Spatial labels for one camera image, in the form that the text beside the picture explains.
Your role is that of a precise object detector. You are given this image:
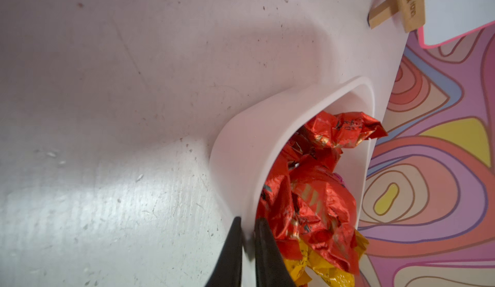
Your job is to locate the yellow tea bag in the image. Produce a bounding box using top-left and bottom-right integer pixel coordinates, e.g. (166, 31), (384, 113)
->
(276, 236), (355, 286)

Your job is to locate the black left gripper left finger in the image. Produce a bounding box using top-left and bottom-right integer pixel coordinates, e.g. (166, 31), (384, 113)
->
(205, 217), (243, 287)

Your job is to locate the red tea bag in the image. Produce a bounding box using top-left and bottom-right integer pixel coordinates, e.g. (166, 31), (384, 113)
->
(280, 132), (343, 172)
(299, 111), (388, 149)
(256, 164), (359, 274)

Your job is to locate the pink framed whiteboard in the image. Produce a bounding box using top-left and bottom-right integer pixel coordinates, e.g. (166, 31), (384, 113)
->
(418, 0), (494, 49)

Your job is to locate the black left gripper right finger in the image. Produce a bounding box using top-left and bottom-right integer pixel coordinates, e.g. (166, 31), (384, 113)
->
(255, 218), (296, 287)

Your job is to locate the wooden easel stand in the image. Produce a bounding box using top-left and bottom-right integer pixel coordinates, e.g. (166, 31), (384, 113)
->
(367, 0), (426, 33)

